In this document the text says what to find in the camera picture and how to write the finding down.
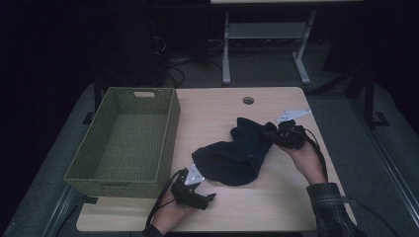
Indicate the round grey table grommet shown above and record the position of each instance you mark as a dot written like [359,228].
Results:
[248,100]

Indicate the aluminium floor rail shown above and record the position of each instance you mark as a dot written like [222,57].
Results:
[388,164]
[61,210]

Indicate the black floor stand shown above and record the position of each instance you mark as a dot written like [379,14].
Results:
[369,98]

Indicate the person's right hand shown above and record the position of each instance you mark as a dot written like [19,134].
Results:
[308,164]

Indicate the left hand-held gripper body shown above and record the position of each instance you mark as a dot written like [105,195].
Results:
[189,197]

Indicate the green woven basket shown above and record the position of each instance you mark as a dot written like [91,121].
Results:
[131,148]

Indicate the person's left hand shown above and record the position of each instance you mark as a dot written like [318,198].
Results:
[169,214]

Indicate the white metal stand frame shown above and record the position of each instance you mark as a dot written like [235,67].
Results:
[267,30]

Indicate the navy garment with white print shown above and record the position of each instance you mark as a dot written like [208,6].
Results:
[234,154]

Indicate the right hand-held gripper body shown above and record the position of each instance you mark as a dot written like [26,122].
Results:
[291,135]

